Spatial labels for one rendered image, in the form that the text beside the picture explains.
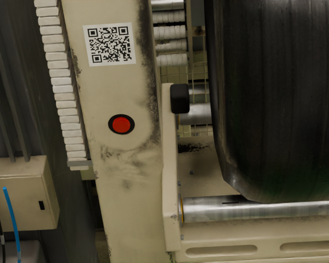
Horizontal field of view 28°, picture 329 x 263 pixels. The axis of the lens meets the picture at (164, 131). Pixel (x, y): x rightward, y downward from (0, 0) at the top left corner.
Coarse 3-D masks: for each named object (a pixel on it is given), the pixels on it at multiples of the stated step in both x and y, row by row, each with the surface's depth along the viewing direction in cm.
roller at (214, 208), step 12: (192, 204) 116; (204, 204) 116; (216, 204) 115; (228, 204) 115; (240, 204) 115; (252, 204) 115; (264, 204) 115; (276, 204) 115; (288, 204) 115; (300, 204) 115; (312, 204) 115; (324, 204) 114; (192, 216) 116; (204, 216) 116; (216, 216) 116; (228, 216) 116; (240, 216) 116; (252, 216) 116; (264, 216) 116; (276, 216) 116; (288, 216) 116; (300, 216) 116
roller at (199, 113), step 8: (192, 104) 138; (200, 104) 138; (208, 104) 138; (192, 112) 137; (200, 112) 137; (208, 112) 137; (184, 120) 137; (192, 120) 137; (200, 120) 137; (208, 120) 138
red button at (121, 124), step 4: (116, 120) 111; (120, 120) 111; (124, 120) 111; (116, 124) 112; (120, 124) 112; (124, 124) 112; (128, 124) 112; (116, 128) 112; (120, 128) 112; (124, 128) 112; (128, 128) 112; (120, 132) 113
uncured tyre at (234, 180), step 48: (240, 0) 82; (288, 0) 80; (240, 48) 83; (288, 48) 81; (240, 96) 86; (288, 96) 83; (240, 144) 91; (288, 144) 87; (240, 192) 105; (288, 192) 97
